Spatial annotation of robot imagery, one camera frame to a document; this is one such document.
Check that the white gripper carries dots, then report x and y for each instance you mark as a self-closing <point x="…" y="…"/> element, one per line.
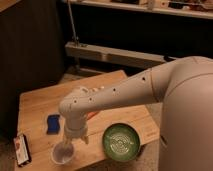
<point x="70" y="134"/>

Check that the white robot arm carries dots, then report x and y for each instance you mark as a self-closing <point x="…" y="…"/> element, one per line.
<point x="183" y="86"/>

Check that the white ceramic cup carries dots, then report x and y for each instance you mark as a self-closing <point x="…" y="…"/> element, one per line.
<point x="59" y="157"/>

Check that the orange carrot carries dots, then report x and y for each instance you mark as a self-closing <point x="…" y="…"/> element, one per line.
<point x="91" y="114"/>

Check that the blue sponge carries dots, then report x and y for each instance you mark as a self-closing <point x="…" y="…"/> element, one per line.
<point x="53" y="125"/>

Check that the wooden table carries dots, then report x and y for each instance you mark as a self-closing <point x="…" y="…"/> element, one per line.
<point x="35" y="106"/>

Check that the green bowl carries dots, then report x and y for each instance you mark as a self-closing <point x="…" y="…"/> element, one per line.
<point x="121" y="142"/>

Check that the black red snack package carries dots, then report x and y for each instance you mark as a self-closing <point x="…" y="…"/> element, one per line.
<point x="22" y="152"/>

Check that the upper wooden shelf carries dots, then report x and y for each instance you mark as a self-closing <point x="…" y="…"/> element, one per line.
<point x="187" y="8"/>

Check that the metal shelf rail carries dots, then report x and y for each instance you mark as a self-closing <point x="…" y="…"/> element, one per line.
<point x="115" y="56"/>

